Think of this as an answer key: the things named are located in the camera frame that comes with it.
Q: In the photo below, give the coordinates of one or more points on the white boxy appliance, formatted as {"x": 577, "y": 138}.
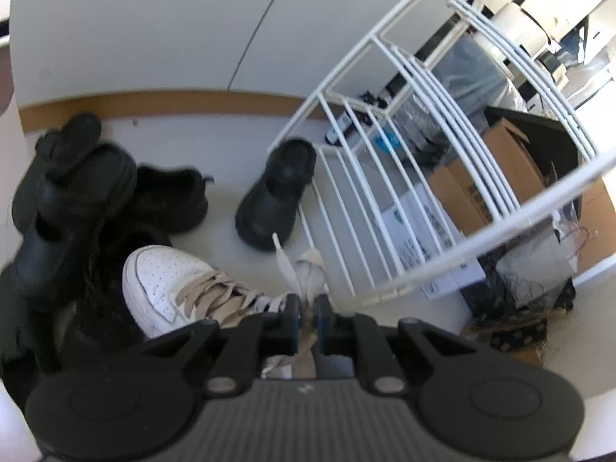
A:
{"x": 519, "y": 24}

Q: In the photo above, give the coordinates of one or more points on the white cabinet with brown plinth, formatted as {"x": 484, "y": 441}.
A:
{"x": 144, "y": 24}

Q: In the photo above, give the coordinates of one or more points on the large clear water bottle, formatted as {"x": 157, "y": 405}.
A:
{"x": 399, "y": 130}

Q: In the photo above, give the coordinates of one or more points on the white printed box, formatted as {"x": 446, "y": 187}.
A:
{"x": 423, "y": 236}

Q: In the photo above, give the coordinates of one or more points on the clear plastic bag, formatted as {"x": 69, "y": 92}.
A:
{"x": 476, "y": 67}

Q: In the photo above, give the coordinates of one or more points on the brown cardboard box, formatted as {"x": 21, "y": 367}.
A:
{"x": 505, "y": 168}
{"x": 596, "y": 221}

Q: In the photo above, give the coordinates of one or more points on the white shoe rack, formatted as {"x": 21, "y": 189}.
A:
{"x": 320, "y": 96}

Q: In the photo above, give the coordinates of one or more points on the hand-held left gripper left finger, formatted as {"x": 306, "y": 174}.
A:
{"x": 292, "y": 320}

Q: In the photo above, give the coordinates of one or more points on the black lace-up sneaker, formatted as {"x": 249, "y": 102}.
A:
{"x": 168, "y": 197}
{"x": 106, "y": 269}

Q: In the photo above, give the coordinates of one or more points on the white lace-up sneaker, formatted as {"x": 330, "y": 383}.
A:
{"x": 159, "y": 279}

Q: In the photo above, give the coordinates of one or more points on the black platform clog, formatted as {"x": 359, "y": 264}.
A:
{"x": 62, "y": 192}
{"x": 274, "y": 197}

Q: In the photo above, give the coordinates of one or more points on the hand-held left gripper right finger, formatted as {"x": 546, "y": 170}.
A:
{"x": 323, "y": 320}

